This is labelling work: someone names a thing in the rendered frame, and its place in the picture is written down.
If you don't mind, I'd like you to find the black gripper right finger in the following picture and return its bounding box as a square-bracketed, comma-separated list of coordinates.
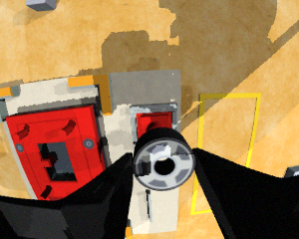
[192, 147, 299, 239]

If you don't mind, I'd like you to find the yellow rectangular outline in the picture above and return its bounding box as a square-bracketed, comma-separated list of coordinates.
[190, 93, 261, 215]

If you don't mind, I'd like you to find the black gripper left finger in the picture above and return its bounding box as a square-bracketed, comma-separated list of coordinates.
[0, 151, 134, 239]

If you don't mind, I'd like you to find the black and grey wheel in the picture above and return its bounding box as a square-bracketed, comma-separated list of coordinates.
[133, 127, 196, 191]

